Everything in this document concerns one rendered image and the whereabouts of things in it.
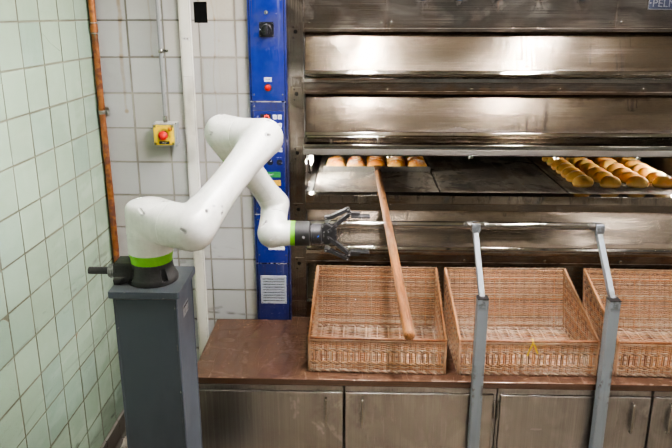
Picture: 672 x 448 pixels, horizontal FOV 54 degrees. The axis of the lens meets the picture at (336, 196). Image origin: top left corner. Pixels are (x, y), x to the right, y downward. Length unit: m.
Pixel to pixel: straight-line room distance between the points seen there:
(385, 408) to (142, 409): 1.02
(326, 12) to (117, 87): 0.96
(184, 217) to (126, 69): 1.30
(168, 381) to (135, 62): 1.46
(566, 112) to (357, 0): 1.01
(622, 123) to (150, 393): 2.17
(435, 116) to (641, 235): 1.08
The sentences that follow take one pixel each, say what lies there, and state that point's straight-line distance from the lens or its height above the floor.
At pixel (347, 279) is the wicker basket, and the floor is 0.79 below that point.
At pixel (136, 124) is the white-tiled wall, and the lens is 3.04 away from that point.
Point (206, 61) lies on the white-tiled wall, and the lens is 2.92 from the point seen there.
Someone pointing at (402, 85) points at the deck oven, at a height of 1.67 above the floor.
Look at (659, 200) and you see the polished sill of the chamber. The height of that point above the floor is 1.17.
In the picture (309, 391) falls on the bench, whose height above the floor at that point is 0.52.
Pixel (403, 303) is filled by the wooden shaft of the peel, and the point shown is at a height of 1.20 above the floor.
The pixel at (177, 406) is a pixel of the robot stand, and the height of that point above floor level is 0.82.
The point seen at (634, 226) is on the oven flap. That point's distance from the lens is 3.25.
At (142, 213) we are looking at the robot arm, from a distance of 1.93.
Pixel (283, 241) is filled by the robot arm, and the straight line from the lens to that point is 2.40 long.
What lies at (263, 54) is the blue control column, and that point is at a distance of 2.85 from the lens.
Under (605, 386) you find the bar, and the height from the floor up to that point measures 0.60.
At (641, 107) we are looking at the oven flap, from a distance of 3.14.
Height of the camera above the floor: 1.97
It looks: 16 degrees down
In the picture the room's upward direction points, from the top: straight up
